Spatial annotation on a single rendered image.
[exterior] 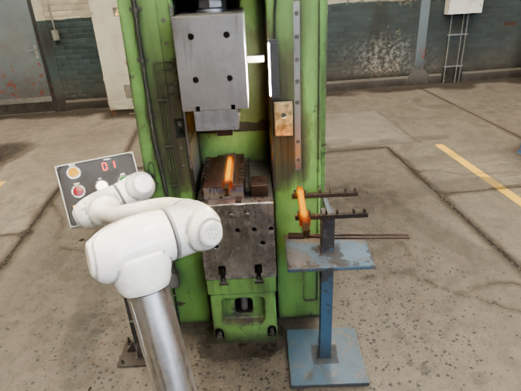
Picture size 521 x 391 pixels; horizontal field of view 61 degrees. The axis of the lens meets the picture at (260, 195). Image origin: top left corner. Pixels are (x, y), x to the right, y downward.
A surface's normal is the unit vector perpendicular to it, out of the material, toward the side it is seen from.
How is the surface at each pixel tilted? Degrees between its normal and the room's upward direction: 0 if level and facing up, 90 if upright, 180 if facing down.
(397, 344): 0
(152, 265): 77
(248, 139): 90
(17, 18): 90
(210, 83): 90
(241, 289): 90
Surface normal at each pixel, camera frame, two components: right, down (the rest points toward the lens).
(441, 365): -0.05, -0.90
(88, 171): 0.36, -0.12
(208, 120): 0.02, 0.44
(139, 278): 0.33, 0.19
